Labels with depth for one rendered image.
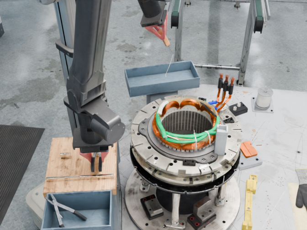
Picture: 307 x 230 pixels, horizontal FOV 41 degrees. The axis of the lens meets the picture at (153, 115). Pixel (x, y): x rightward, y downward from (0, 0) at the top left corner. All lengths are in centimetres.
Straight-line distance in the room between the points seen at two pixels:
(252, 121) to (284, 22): 239
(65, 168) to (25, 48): 259
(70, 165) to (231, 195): 56
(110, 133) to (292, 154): 87
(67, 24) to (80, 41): 53
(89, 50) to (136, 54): 263
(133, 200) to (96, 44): 71
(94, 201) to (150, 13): 57
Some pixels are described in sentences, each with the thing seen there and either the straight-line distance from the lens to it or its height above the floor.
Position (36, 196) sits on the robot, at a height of 26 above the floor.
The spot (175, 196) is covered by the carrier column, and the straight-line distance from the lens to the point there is 119.
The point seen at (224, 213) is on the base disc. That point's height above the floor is 80.
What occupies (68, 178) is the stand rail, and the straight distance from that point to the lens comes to 111.
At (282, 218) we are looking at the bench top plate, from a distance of 142.
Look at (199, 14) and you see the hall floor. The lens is 399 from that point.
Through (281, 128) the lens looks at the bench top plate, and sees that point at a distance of 170.
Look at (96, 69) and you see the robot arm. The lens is 85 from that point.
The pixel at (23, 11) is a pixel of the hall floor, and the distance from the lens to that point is 425.
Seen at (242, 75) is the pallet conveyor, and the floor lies 9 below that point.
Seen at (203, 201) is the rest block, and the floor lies 87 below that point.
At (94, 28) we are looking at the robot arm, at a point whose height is 154.
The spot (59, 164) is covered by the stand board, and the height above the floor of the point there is 107.
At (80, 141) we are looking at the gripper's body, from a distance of 104.
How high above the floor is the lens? 193
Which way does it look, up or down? 43 degrees down
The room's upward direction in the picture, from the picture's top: 1 degrees counter-clockwise
